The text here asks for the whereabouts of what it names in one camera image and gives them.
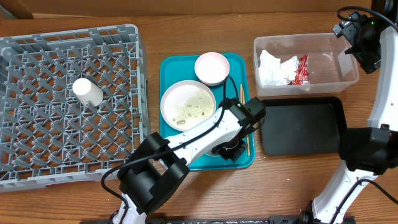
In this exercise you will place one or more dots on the red snack wrapper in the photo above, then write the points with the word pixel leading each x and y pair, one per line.
pixel 301 77

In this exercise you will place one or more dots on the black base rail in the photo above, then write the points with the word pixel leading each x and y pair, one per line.
pixel 270 220

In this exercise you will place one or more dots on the white napkin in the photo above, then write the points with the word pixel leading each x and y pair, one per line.
pixel 274 73

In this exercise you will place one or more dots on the small pink-white bowl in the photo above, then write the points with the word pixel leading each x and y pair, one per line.
pixel 211 68

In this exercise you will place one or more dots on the teal plastic serving tray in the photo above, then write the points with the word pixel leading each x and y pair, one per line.
pixel 178 68

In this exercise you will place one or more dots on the left wooden chopstick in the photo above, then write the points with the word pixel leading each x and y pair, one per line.
pixel 241 94

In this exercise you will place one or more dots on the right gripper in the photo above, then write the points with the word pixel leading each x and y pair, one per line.
pixel 370 60

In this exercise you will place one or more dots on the cardboard wall panel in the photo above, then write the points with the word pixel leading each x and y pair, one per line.
pixel 24 9

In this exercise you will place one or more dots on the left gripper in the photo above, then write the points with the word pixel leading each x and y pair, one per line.
pixel 234 154

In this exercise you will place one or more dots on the black plastic tray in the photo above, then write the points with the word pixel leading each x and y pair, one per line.
pixel 302 126

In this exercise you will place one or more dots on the large white dirty plate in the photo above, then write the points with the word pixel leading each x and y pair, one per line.
pixel 187 103

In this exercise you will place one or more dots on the grey plastic dishwasher rack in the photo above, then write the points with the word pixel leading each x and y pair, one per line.
pixel 47 136

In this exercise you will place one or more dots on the white cup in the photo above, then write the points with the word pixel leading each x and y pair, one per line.
pixel 87 92

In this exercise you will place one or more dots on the right wooden chopstick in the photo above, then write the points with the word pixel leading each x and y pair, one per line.
pixel 247 138

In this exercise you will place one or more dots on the wooden chopstick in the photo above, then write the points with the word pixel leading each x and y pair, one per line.
pixel 241 94
pixel 247 138

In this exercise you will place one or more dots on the stainless steel bowl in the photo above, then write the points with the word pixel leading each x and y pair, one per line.
pixel 209 153

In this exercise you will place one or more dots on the clear plastic waste bin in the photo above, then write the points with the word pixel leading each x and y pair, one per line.
pixel 330 69

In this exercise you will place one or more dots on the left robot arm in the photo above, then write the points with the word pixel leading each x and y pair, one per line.
pixel 156 169

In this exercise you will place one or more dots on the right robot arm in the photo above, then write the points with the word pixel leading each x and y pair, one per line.
pixel 365 153

